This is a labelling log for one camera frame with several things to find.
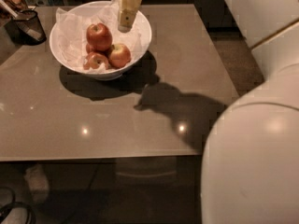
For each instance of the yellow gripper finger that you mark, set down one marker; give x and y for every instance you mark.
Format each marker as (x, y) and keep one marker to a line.
(129, 6)

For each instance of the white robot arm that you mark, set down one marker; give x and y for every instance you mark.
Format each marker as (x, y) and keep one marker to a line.
(249, 168)

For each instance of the hidden middle red apple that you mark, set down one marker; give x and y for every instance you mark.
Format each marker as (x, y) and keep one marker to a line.
(89, 48)

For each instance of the white ceramic bowl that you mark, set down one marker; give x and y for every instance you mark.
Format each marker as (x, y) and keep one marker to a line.
(68, 37)

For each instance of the white crumpled paper liner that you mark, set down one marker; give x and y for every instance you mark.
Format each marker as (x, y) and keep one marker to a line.
(100, 39)

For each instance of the black mesh basket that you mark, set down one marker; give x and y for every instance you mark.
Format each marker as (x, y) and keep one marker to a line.
(30, 28)

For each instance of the white sock foot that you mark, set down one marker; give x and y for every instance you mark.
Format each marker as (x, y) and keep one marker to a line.
(38, 183)

